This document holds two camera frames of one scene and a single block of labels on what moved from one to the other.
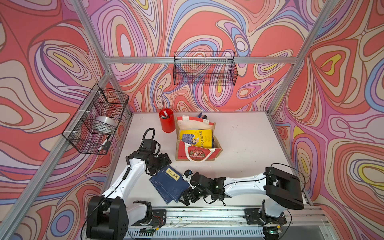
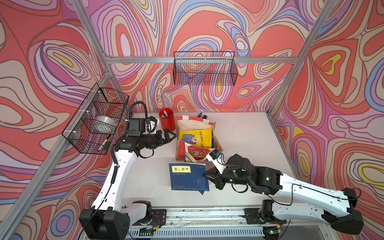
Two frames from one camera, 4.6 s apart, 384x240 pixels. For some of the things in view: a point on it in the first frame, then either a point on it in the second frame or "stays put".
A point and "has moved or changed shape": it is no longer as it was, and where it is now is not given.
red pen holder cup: (167, 119) stays put
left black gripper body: (158, 162) -> (150, 141)
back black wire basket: (218, 68) stays put
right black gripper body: (195, 194) -> (227, 177)
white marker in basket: (103, 144) stays put
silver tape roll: (104, 125) stays put
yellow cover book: (199, 138) stays put
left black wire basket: (92, 127) stays put
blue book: (170, 184) has moved or changed shape
